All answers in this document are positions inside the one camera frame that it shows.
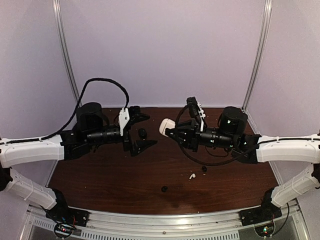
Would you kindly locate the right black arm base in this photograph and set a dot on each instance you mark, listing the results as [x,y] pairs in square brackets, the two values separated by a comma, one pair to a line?
[267,211]

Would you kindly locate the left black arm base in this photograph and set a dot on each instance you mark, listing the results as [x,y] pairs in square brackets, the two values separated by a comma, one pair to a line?
[66,215]

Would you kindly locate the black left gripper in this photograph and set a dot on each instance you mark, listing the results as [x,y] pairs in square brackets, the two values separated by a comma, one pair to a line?
[139,146]

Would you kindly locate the right circuit board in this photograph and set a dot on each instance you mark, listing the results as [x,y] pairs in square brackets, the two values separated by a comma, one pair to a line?
[264,230]

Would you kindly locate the left circuit board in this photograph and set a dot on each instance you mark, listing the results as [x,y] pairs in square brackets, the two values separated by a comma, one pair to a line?
[63,230]

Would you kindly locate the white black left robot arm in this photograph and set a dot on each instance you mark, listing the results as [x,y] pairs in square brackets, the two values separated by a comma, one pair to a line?
[91,130]

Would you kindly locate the aluminium front rail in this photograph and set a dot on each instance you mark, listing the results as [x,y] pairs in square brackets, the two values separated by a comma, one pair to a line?
[221,225]

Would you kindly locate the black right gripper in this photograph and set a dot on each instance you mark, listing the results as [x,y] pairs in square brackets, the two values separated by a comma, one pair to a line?
[188,137]

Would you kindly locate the circuit board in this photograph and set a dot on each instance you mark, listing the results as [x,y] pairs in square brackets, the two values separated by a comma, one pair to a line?
[63,230]
[264,230]

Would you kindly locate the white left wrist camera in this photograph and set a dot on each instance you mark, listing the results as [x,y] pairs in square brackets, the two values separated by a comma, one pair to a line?
[123,119]

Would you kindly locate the aluminium frame post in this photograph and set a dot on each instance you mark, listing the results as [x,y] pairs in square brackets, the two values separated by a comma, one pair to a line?
[64,49]
[264,31]

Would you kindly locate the left aluminium frame post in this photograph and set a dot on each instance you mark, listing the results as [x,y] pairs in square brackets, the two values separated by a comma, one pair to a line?
[64,49]

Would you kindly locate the right aluminium frame post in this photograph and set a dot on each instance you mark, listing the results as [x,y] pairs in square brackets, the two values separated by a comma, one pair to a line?
[264,31]

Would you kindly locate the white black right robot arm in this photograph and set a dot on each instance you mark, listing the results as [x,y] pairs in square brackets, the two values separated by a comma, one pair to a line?
[250,148]

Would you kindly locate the white earbud charging case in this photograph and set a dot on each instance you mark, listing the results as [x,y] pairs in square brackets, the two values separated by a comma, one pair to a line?
[166,124]

